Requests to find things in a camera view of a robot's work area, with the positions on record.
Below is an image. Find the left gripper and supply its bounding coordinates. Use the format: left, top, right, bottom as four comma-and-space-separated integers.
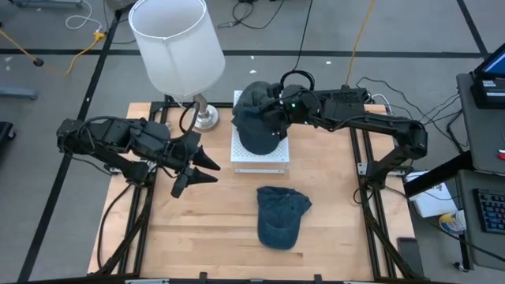
159, 133, 222, 187

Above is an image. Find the dark navy baseball cap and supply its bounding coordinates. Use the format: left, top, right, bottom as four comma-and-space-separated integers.
231, 108, 290, 156

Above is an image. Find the blue denim baseball cap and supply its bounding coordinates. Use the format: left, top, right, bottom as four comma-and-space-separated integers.
256, 186, 313, 251

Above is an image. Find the white perforated metal rack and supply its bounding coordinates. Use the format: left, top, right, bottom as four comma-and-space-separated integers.
230, 89, 291, 175

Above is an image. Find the black perforated electronics box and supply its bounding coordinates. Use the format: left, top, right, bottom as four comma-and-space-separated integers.
315, 87, 368, 107

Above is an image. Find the table lamp white shade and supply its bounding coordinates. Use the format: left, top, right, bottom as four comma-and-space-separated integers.
128, 0, 227, 133

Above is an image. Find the black desk crossbar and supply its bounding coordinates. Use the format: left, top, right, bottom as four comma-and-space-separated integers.
402, 151, 474, 198

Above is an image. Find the white cardboard box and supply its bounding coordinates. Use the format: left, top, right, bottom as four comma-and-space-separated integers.
403, 170, 459, 219

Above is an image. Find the black smartphone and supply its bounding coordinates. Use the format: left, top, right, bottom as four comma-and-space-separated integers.
395, 236, 425, 278

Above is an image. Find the grey metal floor bar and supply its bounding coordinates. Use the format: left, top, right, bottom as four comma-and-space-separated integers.
0, 86, 39, 101
9, 0, 84, 9

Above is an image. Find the round wipes canister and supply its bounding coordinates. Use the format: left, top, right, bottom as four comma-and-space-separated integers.
437, 209, 468, 235

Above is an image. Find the grey desk top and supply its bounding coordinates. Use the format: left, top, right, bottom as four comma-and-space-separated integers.
455, 72, 505, 178
455, 169, 505, 273

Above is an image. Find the black laptop computer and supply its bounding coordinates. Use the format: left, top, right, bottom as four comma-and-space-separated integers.
470, 50, 505, 110

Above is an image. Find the black computer keyboard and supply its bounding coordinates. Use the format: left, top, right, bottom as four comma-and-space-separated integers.
472, 188, 505, 235

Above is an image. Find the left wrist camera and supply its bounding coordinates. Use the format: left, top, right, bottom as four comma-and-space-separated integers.
170, 172, 191, 200

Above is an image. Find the black coiled floor cable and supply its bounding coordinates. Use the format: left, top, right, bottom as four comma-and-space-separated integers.
279, 0, 316, 92

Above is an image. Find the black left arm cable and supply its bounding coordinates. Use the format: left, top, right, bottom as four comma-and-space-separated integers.
178, 100, 201, 143

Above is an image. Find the black aluminium table frame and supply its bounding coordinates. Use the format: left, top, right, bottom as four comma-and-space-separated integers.
87, 99, 426, 284

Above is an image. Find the black arm base cable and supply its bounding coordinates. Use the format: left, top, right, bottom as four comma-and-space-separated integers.
96, 181, 133, 270

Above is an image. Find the yellow hanging cable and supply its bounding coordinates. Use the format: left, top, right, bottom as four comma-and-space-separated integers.
344, 0, 376, 88

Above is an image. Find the yellow extension cord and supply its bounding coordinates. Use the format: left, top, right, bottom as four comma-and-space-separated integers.
0, 28, 107, 77

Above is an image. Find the white floor cable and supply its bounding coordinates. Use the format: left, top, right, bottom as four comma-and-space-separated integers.
65, 0, 104, 35

